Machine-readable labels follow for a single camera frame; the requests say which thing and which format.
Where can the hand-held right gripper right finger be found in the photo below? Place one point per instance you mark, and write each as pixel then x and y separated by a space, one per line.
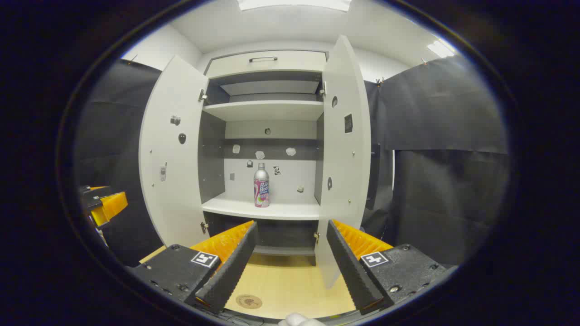
pixel 351 267

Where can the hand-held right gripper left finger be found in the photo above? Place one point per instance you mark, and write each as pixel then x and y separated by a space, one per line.
pixel 235 265

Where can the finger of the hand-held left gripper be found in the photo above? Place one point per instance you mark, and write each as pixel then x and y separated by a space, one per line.
pixel 95 194
pixel 113 206

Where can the round cork coaster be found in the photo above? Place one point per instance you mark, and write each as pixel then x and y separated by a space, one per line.
pixel 248 301

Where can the white cabinet door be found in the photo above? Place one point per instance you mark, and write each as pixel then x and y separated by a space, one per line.
pixel 344 181
pixel 174 181

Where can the silver bottle pink label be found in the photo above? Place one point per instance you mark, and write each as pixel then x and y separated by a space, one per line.
pixel 261 190

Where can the white cabinet shelf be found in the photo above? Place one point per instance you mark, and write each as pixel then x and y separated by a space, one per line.
pixel 290 210
pixel 263 110

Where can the white cabinet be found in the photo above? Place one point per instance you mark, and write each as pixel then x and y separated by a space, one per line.
pixel 213 158

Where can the white cabinet drawer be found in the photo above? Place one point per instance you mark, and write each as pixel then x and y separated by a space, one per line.
pixel 290 65

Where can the black backdrop cloth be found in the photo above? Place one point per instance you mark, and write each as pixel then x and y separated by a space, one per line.
pixel 444 190

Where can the black cloth clip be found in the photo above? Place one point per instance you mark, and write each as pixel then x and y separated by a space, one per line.
pixel 379 81

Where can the ceiling light panel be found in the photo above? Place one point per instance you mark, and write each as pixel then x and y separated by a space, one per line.
pixel 440 49
pixel 294 3

